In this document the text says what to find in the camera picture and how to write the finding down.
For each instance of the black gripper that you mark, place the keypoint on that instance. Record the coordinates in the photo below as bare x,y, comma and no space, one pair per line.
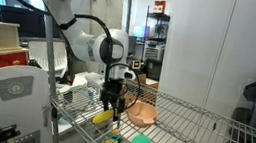
114,87

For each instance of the yellow toy corn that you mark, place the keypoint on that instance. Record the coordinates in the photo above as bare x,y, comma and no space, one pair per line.
101,117

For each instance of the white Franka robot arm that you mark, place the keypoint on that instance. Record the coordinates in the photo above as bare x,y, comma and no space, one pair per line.
81,44

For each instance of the white paper box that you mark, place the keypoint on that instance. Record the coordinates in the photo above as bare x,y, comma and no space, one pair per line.
79,81

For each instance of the brown cardboard box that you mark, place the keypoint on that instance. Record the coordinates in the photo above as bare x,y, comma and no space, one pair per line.
149,84

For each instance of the white ventilated crate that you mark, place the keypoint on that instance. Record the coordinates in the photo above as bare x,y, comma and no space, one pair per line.
153,51

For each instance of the white slatted rack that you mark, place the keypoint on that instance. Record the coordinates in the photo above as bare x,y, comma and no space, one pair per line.
41,56

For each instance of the black shelving unit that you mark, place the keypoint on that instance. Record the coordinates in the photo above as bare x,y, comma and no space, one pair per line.
158,17

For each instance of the red and white box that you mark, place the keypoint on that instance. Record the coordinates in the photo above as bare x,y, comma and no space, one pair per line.
159,7

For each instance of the large black monitor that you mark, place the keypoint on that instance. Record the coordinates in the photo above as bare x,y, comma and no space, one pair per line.
17,22

